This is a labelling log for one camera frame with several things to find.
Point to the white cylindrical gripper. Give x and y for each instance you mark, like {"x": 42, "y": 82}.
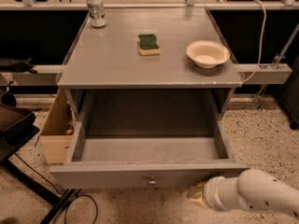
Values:
{"x": 212, "y": 190}

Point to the grey top drawer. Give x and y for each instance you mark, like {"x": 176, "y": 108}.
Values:
{"x": 124, "y": 137}

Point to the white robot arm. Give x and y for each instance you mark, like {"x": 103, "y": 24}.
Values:
{"x": 252, "y": 191}

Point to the round metal drawer knob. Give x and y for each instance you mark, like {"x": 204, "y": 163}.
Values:
{"x": 152, "y": 182}

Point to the grey drawer cabinet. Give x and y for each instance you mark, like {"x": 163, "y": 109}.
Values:
{"x": 108, "y": 58}

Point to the white bowl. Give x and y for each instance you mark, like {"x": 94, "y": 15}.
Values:
{"x": 207, "y": 54}

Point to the cardboard box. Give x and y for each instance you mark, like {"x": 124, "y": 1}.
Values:
{"x": 56, "y": 134}

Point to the green yellow sponge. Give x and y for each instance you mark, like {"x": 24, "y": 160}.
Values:
{"x": 147, "y": 45}

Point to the black stand with tray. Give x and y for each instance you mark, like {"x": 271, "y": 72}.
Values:
{"x": 16, "y": 129}

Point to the crushed silver can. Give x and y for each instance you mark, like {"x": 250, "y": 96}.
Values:
{"x": 96, "y": 13}

